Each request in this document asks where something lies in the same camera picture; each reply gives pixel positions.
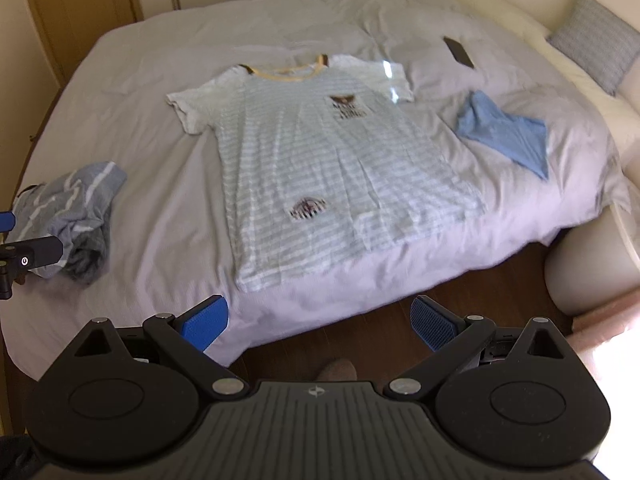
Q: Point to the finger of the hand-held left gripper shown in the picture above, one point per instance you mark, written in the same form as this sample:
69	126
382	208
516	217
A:
35	252
5	221

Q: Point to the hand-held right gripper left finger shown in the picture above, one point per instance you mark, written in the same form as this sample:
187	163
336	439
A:
207	322

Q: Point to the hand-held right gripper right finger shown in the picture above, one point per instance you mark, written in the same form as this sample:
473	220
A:
435	325

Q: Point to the grey white-striped garment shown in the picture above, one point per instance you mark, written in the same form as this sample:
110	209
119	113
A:
75	195

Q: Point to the striped T-shirt with yellow collar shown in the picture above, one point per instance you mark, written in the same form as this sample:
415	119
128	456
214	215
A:
325	170

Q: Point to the blue garment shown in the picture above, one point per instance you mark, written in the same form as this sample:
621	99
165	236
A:
500	130

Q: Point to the person's foot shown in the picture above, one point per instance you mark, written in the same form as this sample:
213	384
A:
337	370

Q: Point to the bed with white duvet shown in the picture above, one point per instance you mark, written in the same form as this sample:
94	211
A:
175	210

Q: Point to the white round bin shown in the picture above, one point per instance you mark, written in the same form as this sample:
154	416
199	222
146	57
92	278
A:
590	270

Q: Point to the pink patterned rug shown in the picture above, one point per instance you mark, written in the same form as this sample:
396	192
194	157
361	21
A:
615	350

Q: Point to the person's dark clothing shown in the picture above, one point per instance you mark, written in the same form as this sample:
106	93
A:
15	460

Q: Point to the brown wooden door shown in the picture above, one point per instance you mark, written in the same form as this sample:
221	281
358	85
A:
80	0

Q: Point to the black smartphone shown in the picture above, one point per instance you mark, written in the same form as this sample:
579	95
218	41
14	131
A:
459	51

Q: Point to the grey woven pillow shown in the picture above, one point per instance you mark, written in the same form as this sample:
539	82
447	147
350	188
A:
595	40

